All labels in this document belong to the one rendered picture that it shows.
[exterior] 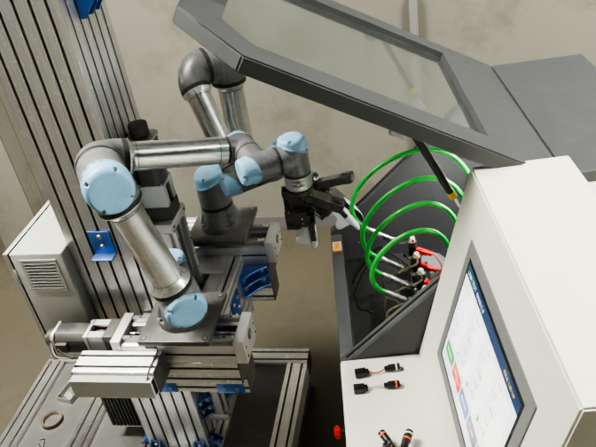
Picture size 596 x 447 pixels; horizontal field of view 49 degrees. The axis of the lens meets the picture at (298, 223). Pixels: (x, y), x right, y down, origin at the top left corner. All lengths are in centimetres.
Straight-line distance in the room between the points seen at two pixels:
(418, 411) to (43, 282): 125
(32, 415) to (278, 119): 201
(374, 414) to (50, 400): 185
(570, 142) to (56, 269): 154
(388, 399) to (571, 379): 79
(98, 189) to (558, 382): 103
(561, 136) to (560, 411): 89
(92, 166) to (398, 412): 96
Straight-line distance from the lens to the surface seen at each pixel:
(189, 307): 178
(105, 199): 157
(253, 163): 168
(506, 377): 126
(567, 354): 110
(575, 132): 182
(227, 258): 239
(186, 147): 175
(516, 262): 126
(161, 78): 393
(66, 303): 231
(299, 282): 374
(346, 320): 204
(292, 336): 341
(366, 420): 173
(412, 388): 180
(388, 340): 184
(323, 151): 390
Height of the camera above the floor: 232
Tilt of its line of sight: 33 degrees down
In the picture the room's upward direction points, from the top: 10 degrees counter-clockwise
